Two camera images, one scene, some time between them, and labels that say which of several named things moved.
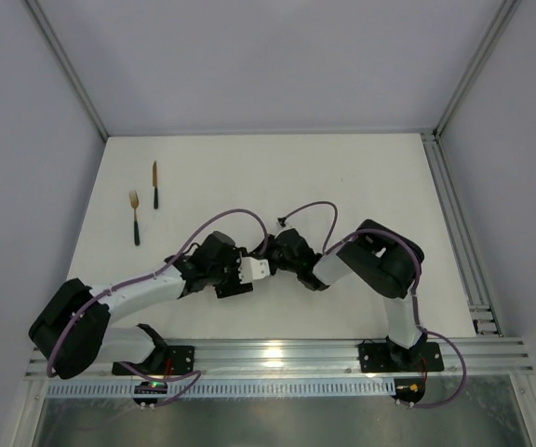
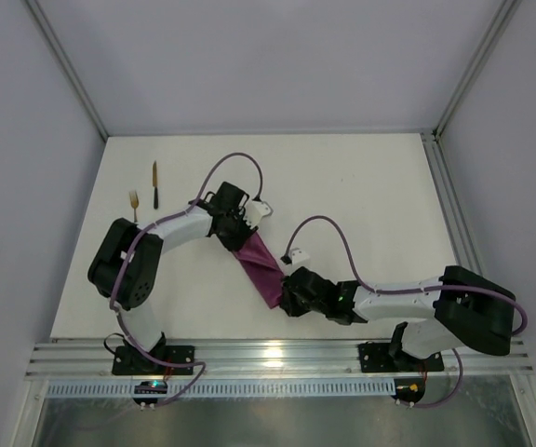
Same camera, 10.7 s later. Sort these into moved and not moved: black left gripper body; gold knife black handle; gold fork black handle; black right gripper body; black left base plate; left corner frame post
Moved: black left gripper body; black right gripper body
Not moved: left corner frame post; gold knife black handle; gold fork black handle; black left base plate
